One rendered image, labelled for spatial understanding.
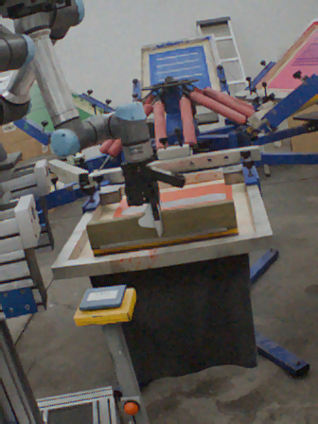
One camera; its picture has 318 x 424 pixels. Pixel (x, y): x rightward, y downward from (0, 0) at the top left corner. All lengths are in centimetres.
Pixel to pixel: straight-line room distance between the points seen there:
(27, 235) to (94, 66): 501
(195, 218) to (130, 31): 472
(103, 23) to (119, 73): 64
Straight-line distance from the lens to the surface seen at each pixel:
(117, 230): 154
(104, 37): 614
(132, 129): 144
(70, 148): 140
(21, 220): 122
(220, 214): 150
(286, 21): 611
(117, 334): 131
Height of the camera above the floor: 149
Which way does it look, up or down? 17 degrees down
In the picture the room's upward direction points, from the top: 11 degrees counter-clockwise
